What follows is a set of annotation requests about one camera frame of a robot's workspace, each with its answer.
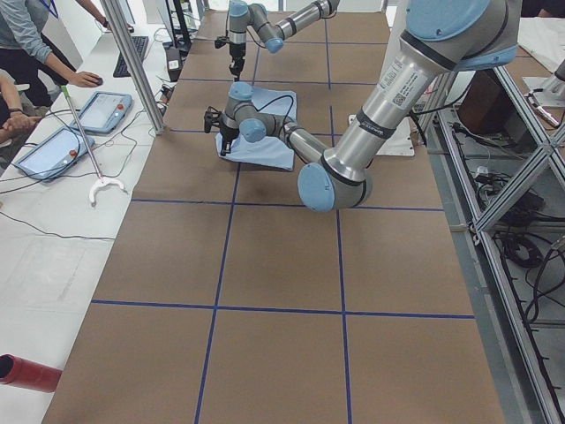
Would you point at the blue teach pendant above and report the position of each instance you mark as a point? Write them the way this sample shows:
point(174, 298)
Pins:
point(54, 155)
point(103, 111)

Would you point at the blue teach pendant far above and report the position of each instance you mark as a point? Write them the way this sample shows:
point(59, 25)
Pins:
point(103, 111)

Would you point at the seated person forearm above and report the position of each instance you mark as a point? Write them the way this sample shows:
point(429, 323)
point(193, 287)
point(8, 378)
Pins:
point(13, 120)

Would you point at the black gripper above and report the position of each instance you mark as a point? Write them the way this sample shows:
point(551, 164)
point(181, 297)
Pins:
point(228, 132)
point(236, 52)

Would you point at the white reacher grabber stick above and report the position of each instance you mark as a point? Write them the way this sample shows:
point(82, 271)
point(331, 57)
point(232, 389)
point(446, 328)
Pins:
point(101, 180)

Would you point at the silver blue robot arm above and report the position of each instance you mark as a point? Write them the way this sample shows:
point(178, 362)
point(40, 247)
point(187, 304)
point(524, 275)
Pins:
point(242, 16)
point(438, 37)

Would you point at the aluminium side rack frame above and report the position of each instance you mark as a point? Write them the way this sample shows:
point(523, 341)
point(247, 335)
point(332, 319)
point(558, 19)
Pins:
point(500, 167)

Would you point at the person in blue shirt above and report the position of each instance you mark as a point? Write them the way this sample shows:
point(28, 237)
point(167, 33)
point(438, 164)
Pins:
point(25, 51)

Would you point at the blue teach pendant near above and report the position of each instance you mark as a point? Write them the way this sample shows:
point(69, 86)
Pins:
point(54, 155)

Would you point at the red cylinder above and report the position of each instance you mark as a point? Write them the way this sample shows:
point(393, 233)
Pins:
point(26, 374)

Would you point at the light blue t-shirt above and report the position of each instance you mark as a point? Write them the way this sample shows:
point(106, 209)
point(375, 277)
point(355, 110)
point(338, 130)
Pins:
point(269, 151)

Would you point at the aluminium frame post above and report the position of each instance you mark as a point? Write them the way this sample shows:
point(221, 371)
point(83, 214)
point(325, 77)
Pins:
point(126, 47)

